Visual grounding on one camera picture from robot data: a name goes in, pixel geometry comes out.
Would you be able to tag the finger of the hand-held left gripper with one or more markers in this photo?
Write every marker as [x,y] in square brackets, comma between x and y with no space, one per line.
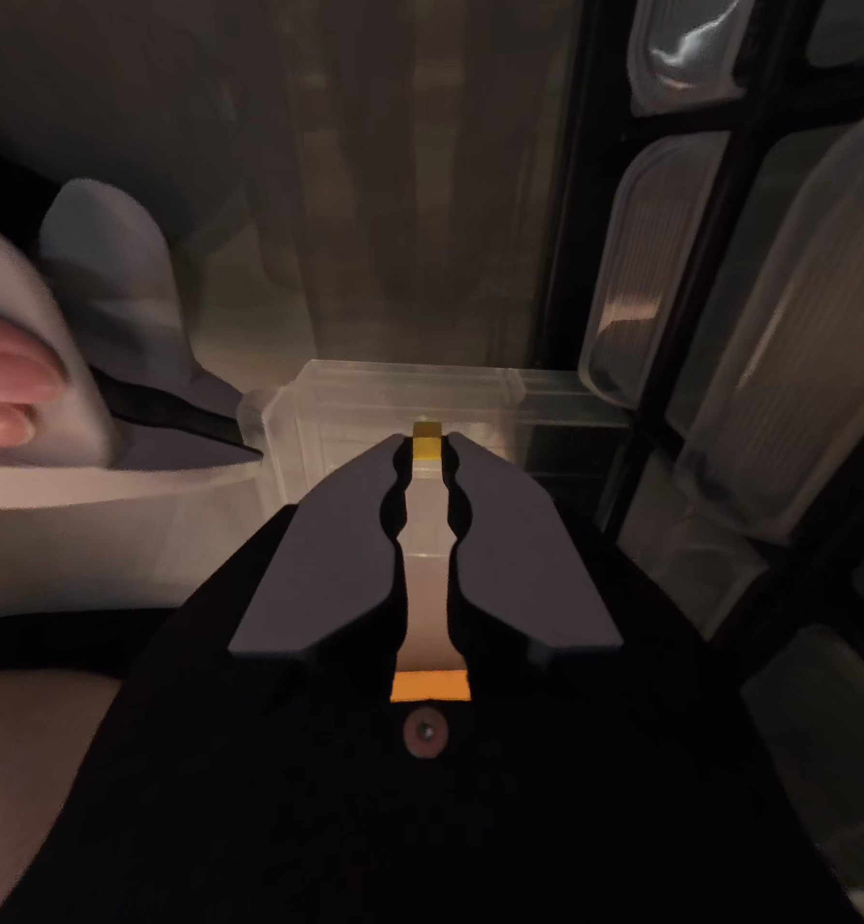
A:
[187,441]
[122,275]

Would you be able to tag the yellow cube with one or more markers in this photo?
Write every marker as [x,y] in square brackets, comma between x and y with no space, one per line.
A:
[426,441]

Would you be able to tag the clear plastic drawer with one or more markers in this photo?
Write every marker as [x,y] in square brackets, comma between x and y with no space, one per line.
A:
[374,404]

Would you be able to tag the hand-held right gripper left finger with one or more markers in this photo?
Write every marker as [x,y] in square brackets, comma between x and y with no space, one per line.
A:
[317,578]

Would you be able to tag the black drawer cabinet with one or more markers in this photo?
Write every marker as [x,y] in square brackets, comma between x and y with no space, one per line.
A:
[591,217]

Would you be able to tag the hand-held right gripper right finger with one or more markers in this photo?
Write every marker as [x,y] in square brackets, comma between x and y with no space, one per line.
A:
[540,578]

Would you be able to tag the person's left hand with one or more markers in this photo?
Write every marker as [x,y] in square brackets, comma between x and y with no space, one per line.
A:
[6,383]

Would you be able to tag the yellow plastic bin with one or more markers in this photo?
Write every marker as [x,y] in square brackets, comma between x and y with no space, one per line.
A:
[429,687]

